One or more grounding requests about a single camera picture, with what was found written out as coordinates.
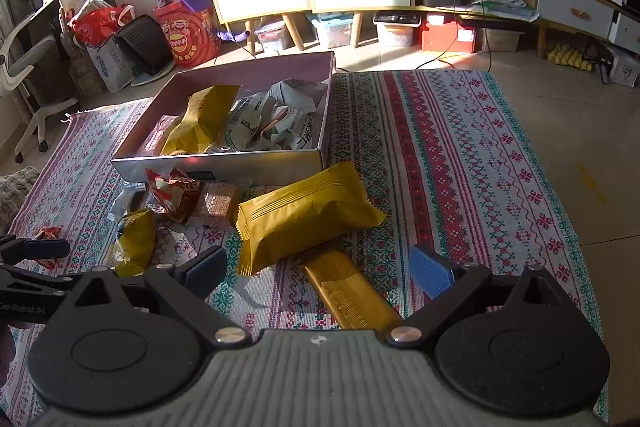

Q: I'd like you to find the orange biscuit packet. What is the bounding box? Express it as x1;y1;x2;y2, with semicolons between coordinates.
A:
160;84;242;156

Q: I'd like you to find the pile of papers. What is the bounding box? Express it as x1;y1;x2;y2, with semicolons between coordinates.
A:
467;0;541;22

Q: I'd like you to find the large mustard yellow packet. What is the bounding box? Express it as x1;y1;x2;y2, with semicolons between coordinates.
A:
236;161;387;278

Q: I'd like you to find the red printed paper bag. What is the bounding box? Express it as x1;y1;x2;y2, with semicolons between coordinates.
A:
152;2;222;68

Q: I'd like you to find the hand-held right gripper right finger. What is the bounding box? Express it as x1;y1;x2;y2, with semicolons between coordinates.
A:
384;245;581;348

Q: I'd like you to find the white office chair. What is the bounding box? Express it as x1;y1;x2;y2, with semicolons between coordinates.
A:
0;24;81;165

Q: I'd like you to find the clear brown cracker packet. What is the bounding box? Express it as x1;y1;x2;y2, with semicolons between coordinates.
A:
191;182;242;228

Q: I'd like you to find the patterned woven mat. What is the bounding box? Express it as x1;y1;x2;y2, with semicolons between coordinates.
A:
10;69;608;427

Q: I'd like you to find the white blue bread packet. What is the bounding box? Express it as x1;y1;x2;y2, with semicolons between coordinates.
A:
220;94;281;152

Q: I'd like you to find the low wooden drawer cabinet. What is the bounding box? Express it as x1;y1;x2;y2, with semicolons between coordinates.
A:
302;0;416;50

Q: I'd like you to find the white media stand drawer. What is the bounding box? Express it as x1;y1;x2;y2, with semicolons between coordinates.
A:
612;14;640;55
537;0;615;38

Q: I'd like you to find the pink cardboard box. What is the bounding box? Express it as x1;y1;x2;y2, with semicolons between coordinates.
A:
110;51;336;188

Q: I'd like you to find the pink snack packet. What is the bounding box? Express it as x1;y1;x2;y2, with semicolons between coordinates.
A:
137;114;178;156

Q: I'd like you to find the black plastic basket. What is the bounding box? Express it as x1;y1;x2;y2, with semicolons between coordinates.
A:
114;14;173;76

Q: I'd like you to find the clear storage box black lid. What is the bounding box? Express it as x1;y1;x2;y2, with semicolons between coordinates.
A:
374;11;420;48

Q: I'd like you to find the white printed carton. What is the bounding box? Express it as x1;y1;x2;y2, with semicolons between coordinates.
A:
602;52;640;88

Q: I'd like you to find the yellow egg tray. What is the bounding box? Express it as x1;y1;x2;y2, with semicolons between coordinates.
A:
547;44;593;70

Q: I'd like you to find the small red candy packet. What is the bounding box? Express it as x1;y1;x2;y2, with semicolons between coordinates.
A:
33;227;63;269

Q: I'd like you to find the long gold bar packet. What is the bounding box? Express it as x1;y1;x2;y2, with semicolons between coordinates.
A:
294;249;403;334

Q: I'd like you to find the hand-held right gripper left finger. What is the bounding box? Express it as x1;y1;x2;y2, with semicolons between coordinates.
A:
59;245;253;348

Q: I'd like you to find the clear storage box blue lid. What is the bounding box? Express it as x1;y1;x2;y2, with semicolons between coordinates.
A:
311;13;353;50

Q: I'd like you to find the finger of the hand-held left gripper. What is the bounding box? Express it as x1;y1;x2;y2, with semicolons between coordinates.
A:
0;234;71;264
0;263;86;297

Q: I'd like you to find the red box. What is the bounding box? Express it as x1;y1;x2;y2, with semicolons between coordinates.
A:
420;18;476;54

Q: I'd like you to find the red patterned snack packet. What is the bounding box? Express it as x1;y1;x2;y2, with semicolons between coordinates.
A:
144;167;202;224

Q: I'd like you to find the small yellow packet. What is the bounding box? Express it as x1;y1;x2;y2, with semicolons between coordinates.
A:
106;208;157;279

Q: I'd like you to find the red plastic bag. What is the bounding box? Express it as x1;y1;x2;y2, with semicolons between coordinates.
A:
67;4;136;48

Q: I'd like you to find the white shopping bag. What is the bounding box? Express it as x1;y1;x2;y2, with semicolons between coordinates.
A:
85;38;136;92

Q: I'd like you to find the clear plastic storage box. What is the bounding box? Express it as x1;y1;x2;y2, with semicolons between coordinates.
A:
255;19;291;52

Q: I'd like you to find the clear plastic snack packet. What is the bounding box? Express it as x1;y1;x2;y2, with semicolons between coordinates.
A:
109;187;151;228

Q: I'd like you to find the grey knitted cushion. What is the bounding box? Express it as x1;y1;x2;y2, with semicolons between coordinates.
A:
0;166;41;233

